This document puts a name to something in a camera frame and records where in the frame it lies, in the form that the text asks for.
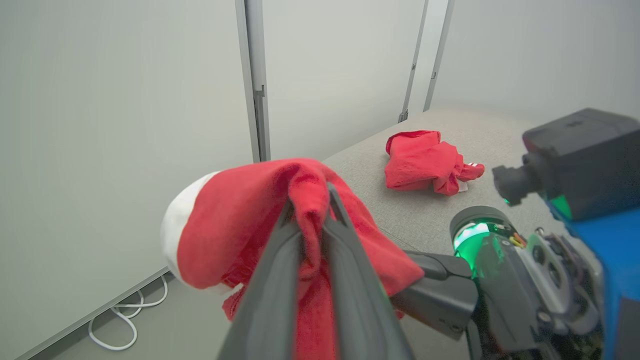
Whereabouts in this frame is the white looped cable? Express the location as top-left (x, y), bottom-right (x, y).
top-left (88, 274), bottom-right (169, 352)

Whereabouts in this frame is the thin grey partition frame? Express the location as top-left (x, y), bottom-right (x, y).
top-left (423, 0), bottom-right (456, 113)
top-left (398, 0), bottom-right (430, 124)

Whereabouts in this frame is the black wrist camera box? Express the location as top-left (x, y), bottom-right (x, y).
top-left (492, 107), bottom-right (640, 222)

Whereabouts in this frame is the red garment with white stripes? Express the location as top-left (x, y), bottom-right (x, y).
top-left (384, 130), bottom-right (486, 197)

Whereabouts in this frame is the red garment with white hem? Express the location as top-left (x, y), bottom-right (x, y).
top-left (161, 158), bottom-right (426, 360)

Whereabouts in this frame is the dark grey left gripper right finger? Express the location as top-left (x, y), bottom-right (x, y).
top-left (321, 182), bottom-right (416, 360)

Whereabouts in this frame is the grey partition post with gap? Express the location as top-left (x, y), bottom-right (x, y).
top-left (234, 0), bottom-right (272, 164)

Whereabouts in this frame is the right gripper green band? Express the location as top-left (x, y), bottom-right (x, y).
top-left (390, 205), bottom-right (606, 360)

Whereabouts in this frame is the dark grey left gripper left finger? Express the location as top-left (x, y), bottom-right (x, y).
top-left (217, 199), bottom-right (305, 360)

